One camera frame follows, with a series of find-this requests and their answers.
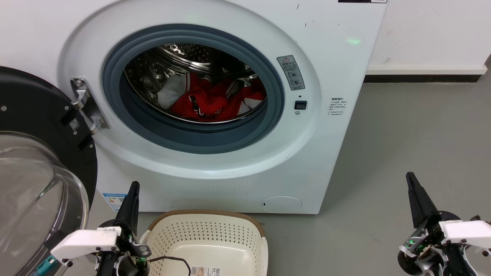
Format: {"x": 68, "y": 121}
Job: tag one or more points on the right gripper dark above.
{"x": 429, "y": 260}

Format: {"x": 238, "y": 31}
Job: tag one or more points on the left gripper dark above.
{"x": 130, "y": 266}

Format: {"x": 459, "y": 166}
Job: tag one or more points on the red and white garment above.
{"x": 207, "y": 101}

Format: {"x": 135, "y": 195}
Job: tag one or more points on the cream perforated laundry basket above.
{"x": 199, "y": 230}

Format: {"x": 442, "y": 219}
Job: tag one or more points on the stainless steel washing machine drum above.
{"x": 153, "y": 73}

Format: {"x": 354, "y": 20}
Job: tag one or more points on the black round washer door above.
{"x": 34, "y": 99}

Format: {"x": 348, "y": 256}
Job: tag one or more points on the blue energy label sticker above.
{"x": 114, "y": 201}

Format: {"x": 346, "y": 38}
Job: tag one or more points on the grey rubber door seal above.
{"x": 191, "y": 142}

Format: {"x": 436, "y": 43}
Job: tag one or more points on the white front-load washing machine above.
{"x": 337, "y": 153}

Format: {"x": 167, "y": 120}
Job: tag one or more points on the QR code sticker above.
{"x": 74, "y": 124}

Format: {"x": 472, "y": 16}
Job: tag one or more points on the teal plastic connector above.
{"x": 46, "y": 266}

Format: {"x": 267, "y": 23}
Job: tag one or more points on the silver metal door hinge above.
{"x": 86, "y": 105}

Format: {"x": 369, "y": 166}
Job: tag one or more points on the black baseboard strip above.
{"x": 422, "y": 78}

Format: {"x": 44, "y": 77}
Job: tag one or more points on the white text sticker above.
{"x": 337, "y": 106}

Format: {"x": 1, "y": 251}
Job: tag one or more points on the round white filter cover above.
{"x": 282, "y": 204}

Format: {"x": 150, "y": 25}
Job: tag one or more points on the black door latch socket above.
{"x": 300, "y": 105}

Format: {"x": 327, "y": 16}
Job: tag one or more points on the grey warning label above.
{"x": 290, "y": 73}

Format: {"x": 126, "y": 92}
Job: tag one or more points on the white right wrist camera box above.
{"x": 468, "y": 232}

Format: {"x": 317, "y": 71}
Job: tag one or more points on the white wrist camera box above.
{"x": 84, "y": 241}
{"x": 468, "y": 232}

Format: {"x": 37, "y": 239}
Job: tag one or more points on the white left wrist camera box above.
{"x": 84, "y": 241}

